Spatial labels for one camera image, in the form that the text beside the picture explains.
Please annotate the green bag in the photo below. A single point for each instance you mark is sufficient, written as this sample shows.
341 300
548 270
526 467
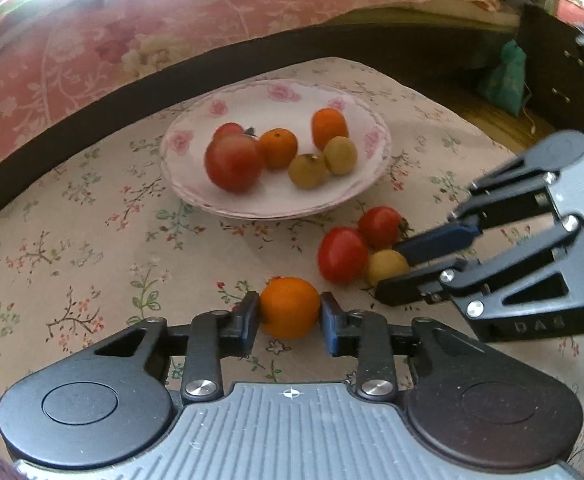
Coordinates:
504 77

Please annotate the tan longan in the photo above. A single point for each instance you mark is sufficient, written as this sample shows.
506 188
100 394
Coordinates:
340 155

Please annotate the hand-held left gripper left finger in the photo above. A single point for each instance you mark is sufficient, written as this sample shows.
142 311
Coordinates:
252 312

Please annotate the floral beige tablecloth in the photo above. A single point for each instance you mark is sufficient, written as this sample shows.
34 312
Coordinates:
97 240

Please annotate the round orange tomato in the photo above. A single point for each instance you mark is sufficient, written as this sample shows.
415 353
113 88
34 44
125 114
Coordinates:
289 307

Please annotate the white floral plate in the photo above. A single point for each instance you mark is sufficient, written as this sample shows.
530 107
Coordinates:
272 195

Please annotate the dark wooden bed frame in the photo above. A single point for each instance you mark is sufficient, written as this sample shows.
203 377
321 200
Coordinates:
122 95

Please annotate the small orange cherry tomato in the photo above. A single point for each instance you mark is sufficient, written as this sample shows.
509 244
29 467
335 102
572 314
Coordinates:
278 147

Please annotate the red cherry tomato with stem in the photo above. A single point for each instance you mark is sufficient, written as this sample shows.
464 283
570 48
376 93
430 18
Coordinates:
227 131
379 226

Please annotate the pink floral quilt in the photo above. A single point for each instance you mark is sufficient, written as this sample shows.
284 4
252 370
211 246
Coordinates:
172 20

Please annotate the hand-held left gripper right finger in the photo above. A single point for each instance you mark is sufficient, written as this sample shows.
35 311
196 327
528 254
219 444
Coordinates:
329 322

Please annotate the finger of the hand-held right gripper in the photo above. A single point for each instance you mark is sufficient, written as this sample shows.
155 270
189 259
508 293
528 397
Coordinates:
436 240
411 285

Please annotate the large dark red tomato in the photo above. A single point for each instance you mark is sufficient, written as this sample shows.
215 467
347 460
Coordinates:
233 162

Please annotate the yellow-green tomato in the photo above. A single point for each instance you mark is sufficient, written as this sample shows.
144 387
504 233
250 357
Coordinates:
385 266
307 171

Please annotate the oval orange cherry tomato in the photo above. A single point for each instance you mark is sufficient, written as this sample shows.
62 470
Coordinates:
329 127

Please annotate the dark drawer cabinet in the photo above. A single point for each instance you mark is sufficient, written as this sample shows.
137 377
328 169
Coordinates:
551 60

